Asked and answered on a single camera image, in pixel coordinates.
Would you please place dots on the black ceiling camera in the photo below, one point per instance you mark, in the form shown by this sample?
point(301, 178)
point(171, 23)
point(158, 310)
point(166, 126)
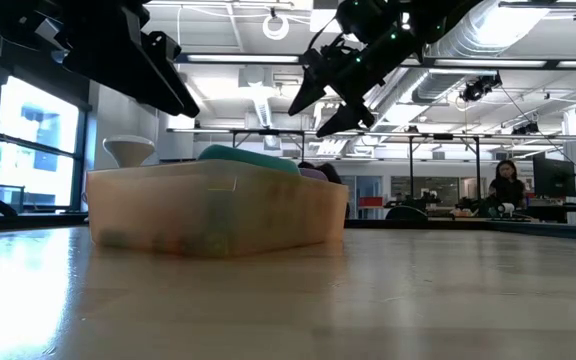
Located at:
point(478, 90)

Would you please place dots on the white funnel-shaped lamp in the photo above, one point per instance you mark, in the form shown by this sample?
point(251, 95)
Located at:
point(129, 147)

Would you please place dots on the person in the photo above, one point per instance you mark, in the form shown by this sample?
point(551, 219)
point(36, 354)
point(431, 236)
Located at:
point(505, 192)
point(332, 174)

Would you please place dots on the long ceiling light bar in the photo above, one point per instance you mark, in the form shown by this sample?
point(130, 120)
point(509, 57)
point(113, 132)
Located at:
point(243, 58)

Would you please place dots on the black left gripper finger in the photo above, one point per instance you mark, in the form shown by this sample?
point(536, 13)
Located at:
point(128, 75)
point(165, 55)

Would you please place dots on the black computer monitor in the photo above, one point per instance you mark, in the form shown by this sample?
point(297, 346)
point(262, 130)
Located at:
point(554, 177)

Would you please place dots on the black frame workbench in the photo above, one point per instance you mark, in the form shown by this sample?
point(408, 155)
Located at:
point(268, 132)

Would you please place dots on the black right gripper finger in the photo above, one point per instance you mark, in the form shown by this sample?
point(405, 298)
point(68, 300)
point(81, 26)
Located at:
point(310, 90)
point(348, 117)

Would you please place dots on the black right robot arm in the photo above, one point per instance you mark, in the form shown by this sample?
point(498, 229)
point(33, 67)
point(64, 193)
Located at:
point(418, 20)

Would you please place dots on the window with dark frame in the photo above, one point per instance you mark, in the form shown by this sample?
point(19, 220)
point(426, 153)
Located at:
point(38, 120)

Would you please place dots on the orange translucent plastic bin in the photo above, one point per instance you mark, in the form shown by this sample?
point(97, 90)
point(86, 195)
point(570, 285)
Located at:
point(218, 210)

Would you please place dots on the large teal foam die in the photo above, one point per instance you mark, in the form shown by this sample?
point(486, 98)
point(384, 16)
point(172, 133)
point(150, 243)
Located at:
point(248, 157)

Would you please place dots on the silver air duct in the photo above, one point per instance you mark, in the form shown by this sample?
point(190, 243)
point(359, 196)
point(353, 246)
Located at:
point(498, 25)

